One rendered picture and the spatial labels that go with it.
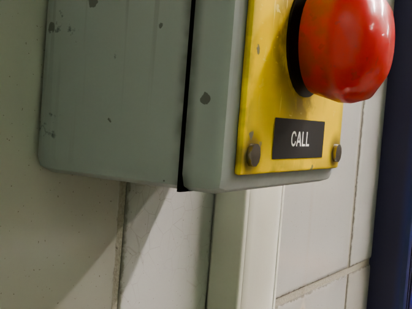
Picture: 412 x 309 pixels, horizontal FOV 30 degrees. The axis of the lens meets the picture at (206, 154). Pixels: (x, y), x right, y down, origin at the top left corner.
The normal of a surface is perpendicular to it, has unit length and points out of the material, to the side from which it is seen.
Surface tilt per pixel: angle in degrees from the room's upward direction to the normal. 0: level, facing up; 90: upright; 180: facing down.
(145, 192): 90
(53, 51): 90
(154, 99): 90
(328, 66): 122
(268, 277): 90
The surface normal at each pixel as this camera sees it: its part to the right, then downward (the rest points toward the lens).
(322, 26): -0.67, -0.09
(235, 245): -0.47, 0.01
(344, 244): 0.88, 0.09
